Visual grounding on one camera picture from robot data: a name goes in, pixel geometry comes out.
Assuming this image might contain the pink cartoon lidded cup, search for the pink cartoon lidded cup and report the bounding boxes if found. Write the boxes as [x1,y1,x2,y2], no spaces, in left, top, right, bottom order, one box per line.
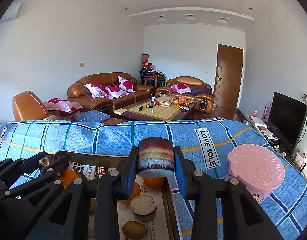
[225,144,285,203]

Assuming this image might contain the stacked dark chairs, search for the stacked dark chairs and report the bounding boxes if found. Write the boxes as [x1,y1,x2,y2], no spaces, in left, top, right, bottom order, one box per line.
[139,67,165,88]

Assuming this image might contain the large orange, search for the large orange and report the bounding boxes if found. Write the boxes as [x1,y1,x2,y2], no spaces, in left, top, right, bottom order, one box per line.
[143,177,165,190]

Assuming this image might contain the black television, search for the black television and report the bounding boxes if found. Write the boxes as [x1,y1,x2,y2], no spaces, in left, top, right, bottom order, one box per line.
[267,92,307,154]

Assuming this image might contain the brown kiwi fruit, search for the brown kiwi fruit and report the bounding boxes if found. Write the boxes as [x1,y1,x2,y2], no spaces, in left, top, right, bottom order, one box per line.
[122,221,148,239]

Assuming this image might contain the dark chocolate round toy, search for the dark chocolate round toy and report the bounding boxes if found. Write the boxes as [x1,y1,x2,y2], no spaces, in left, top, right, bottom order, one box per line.
[38,154,58,171]

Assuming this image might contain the blue plaid table cloth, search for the blue plaid table cloth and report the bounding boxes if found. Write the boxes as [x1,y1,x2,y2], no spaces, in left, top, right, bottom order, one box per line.
[0,118,307,239]

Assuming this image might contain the brown leather near chair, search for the brown leather near chair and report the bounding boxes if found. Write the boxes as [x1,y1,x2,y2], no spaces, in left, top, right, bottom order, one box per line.
[12,90,49,121]

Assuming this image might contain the orange tangerine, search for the orange tangerine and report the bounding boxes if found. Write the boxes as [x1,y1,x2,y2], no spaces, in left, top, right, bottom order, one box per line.
[58,169,87,188]
[120,182,141,205]

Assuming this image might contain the white wall air conditioner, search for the white wall air conditioner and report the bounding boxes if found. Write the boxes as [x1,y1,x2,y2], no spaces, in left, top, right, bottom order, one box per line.
[0,2,22,23]

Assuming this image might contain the brown leather armchair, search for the brown leather armchair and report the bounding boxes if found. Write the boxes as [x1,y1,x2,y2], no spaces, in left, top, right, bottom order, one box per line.
[155,76,214,114]

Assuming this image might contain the wooden coffee table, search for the wooden coffee table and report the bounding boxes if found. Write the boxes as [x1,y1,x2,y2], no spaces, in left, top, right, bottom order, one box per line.
[113,95,196,121]

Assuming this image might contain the brown wooden door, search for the brown wooden door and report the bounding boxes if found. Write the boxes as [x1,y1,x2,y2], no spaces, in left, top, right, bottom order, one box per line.
[214,44,243,110]

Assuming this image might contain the pink rectangular tin box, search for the pink rectangular tin box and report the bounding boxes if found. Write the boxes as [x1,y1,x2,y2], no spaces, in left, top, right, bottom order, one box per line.
[55,151,182,239]

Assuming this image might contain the layered cylinder cake toy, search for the layered cylinder cake toy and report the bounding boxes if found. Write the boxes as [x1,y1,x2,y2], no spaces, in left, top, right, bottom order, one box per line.
[138,137,175,178]

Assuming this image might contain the brown leather three-seat sofa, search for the brown leather three-seat sofa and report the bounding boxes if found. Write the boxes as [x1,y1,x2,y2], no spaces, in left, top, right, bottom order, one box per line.
[67,73,156,112]

